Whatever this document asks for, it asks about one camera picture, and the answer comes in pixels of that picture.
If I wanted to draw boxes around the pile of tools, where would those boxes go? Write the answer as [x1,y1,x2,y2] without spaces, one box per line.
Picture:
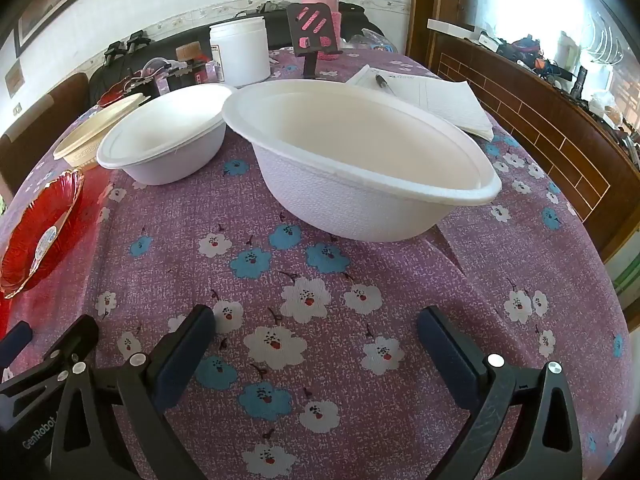
[492,30,640,161]

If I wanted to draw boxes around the white notebook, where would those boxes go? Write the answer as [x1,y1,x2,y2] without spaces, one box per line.
[345,64,496,142]

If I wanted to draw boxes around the small framed picture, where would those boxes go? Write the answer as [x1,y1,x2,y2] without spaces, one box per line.
[5,67,26,98]

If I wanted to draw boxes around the purple floral tablecloth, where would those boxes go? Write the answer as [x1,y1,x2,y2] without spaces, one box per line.
[0,45,631,480]

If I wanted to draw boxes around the clear plastic bag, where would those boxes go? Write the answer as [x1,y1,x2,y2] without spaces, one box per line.
[347,27,401,53]

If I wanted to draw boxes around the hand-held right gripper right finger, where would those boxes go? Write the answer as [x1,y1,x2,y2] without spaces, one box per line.
[417,306,584,480]

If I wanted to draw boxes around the white plastic jar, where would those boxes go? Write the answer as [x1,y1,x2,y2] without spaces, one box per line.
[208,16,271,87]

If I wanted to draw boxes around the motor with brown wheel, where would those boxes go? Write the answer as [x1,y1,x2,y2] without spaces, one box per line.
[167,44,213,86]

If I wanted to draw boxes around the red glass plate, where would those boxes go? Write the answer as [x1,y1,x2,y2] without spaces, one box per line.
[0,168,86,301]
[96,79,147,109]

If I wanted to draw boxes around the beige plastic bowl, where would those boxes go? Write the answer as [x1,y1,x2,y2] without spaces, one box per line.
[53,92,152,170]

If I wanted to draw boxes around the brown armchair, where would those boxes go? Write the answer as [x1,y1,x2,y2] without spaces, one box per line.
[0,72,90,196]

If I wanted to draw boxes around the black leather sofa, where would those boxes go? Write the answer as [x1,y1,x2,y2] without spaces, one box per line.
[89,2,386,111]

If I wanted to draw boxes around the wooden partition cabinet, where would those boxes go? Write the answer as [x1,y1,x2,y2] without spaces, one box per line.
[430,30,640,261]

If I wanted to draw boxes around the black phone stand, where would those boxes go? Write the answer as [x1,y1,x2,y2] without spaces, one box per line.
[286,2,344,80]

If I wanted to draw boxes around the white paper bowl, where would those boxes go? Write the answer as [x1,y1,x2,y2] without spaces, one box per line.
[96,83,237,186]
[222,79,503,242]

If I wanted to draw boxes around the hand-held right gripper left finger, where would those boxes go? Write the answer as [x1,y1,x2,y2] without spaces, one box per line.
[50,304,217,480]

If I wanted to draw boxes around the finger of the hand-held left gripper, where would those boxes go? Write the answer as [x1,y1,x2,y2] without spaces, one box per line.
[0,316,99,413]
[0,322,33,358]

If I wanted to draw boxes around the white flat box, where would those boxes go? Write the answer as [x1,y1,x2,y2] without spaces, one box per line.
[426,18,493,46]

